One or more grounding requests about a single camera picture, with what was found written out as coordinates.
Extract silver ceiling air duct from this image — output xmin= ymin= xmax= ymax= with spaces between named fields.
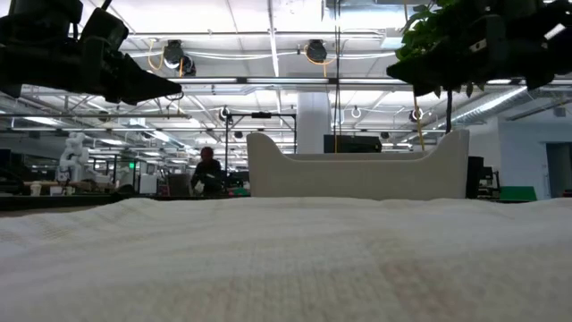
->
xmin=440 ymin=85 xmax=540 ymax=130

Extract long ceiling light rail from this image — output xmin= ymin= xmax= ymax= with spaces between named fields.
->
xmin=167 ymin=77 xmax=555 ymax=87

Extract black ceiling cable reel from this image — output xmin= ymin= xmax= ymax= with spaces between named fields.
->
xmin=304 ymin=38 xmax=329 ymax=65
xmin=162 ymin=38 xmax=198 ymax=78

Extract black equipment stand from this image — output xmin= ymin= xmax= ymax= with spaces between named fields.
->
xmin=466 ymin=156 xmax=502 ymax=199

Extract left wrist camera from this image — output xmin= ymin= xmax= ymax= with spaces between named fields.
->
xmin=79 ymin=7 xmax=131 ymax=47

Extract grey plastic tupperware container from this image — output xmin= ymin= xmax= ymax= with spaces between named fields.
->
xmin=246 ymin=130 xmax=471 ymax=201

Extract white robot figure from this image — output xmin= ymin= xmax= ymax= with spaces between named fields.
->
xmin=56 ymin=131 xmax=92 ymax=183

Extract person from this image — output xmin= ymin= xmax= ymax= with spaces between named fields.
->
xmin=190 ymin=146 xmax=223 ymax=197

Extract white waffle-weave towel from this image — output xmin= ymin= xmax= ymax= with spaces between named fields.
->
xmin=0 ymin=196 xmax=572 ymax=322

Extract green panel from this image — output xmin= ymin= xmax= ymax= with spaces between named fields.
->
xmin=499 ymin=185 xmax=539 ymax=203

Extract black metal frame rig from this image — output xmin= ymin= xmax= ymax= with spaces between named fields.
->
xmin=223 ymin=112 xmax=299 ymax=194

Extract white building column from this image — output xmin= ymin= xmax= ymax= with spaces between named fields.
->
xmin=297 ymin=91 xmax=333 ymax=155

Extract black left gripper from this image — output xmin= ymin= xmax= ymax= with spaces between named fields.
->
xmin=44 ymin=26 xmax=184 ymax=106

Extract green leafy potted plant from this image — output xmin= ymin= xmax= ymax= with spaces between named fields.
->
xmin=395 ymin=0 xmax=489 ymax=135

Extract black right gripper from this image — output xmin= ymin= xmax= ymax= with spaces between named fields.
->
xmin=385 ymin=13 xmax=511 ymax=98

